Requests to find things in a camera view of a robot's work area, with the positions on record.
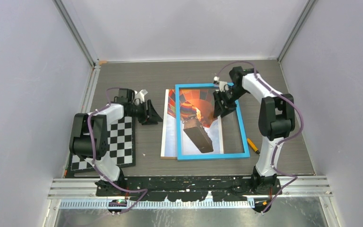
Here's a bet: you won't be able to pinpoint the blue picture frame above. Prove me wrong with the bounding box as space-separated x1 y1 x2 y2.
174 83 250 161

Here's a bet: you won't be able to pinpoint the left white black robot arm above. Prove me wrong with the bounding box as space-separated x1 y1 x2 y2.
69 88 163 196

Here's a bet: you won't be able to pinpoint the black white checkerboard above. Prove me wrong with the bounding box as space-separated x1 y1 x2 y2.
67 116 136 173

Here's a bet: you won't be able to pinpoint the corner aluminium post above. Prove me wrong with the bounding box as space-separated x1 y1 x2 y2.
277 0 318 63
52 0 95 68

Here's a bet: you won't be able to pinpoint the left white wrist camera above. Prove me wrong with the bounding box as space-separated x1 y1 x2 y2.
133 89 148 105

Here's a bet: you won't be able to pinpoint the left corner aluminium post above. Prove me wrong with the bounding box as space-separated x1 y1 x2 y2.
52 0 95 68

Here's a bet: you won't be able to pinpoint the aluminium front rail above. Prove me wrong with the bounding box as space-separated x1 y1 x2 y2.
48 175 334 199

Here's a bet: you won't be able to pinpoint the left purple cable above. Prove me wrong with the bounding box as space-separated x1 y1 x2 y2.
86 87 148 215

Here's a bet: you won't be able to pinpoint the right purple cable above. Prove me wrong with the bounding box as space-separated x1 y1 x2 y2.
213 61 304 215

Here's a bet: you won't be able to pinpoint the purple cable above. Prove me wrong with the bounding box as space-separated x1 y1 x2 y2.
213 61 304 215
86 87 148 215

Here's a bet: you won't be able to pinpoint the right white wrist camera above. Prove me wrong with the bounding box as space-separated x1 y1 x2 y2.
213 76 230 92

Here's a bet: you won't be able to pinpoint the white perforated strip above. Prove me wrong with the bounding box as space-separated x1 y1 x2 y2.
59 198 255 210

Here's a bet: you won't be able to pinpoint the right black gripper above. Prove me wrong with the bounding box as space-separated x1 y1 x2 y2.
214 86 248 118

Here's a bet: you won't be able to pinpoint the hot air balloon photo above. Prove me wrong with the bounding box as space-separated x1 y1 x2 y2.
175 88 224 156

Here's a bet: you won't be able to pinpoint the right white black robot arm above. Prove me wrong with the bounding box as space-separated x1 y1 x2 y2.
213 67 295 194

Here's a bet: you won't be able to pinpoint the yellow handled screwdriver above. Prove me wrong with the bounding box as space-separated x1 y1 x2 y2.
247 138 260 155

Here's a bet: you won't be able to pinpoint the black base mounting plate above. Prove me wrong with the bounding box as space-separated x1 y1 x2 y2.
95 175 281 202

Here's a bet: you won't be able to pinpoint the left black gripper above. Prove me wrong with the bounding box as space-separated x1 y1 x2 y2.
127 100 162 125

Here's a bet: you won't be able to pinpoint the right corner aluminium post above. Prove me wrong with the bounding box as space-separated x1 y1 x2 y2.
277 0 318 63

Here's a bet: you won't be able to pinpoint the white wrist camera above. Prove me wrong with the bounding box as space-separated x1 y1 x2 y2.
213 76 230 92
133 89 148 105

